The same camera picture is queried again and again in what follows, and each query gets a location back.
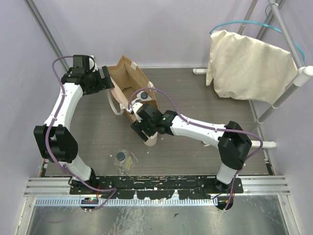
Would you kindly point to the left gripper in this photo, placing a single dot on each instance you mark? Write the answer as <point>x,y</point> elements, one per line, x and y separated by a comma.
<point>107,77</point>

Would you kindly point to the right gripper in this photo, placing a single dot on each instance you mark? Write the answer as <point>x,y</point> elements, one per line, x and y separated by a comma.
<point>139,126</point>

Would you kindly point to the beige round bottle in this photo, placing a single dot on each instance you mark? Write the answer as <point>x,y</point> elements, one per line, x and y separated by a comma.
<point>151,141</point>

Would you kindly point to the brown paper bag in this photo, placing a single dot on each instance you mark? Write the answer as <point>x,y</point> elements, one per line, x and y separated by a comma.
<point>127,78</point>

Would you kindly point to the clear glass bottle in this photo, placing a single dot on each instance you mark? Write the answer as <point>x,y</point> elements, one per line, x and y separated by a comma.
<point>123,161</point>

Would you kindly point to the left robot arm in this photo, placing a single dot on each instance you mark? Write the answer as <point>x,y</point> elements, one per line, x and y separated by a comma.
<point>54,139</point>

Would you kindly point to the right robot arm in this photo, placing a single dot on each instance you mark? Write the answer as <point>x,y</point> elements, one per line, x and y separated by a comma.
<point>232,159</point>

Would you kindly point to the cream canvas cloth bag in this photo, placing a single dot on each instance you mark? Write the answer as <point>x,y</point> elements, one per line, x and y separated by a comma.
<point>244,68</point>

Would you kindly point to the white rack foot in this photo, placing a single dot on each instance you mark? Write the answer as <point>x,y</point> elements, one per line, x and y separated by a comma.
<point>266,144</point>

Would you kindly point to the teal hanger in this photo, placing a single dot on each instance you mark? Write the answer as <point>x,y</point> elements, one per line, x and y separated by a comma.
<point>299,48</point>

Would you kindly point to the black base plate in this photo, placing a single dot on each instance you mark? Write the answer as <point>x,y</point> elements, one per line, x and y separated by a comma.
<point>164,187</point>

